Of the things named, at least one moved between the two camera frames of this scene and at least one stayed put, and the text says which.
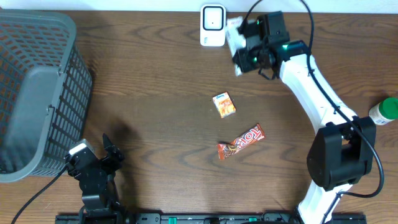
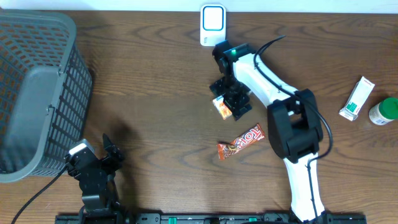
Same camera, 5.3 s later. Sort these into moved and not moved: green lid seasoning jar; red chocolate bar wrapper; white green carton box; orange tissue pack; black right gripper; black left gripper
Moved: white green carton box; black right gripper
Not moved: black left gripper; green lid seasoning jar; orange tissue pack; red chocolate bar wrapper
